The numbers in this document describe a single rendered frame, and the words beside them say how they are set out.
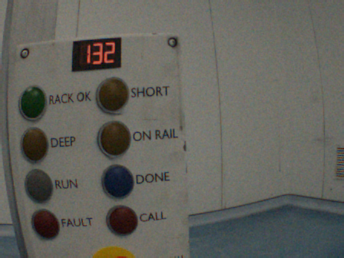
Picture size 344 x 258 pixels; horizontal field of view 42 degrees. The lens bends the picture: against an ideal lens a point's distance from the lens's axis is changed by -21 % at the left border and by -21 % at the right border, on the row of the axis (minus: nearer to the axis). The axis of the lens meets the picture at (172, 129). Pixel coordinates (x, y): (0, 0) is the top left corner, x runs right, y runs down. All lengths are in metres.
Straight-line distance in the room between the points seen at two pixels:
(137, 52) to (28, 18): 0.13
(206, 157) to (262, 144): 0.55
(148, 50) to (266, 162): 4.19
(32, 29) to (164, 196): 0.21
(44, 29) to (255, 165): 4.14
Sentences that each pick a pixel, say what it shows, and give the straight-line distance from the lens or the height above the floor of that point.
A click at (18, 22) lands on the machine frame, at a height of 1.10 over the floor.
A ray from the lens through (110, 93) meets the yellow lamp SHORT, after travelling 0.45.
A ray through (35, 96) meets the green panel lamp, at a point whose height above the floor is 1.02.
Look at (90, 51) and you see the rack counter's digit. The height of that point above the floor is 1.05.
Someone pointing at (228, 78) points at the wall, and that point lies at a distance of 4.41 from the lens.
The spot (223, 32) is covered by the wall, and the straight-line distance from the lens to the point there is 4.45.
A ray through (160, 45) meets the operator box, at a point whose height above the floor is 1.05.
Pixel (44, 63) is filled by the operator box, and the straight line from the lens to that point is 0.44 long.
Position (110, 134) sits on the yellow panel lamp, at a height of 0.98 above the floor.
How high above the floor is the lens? 1.01
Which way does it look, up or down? 3 degrees down
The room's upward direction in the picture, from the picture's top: 3 degrees counter-clockwise
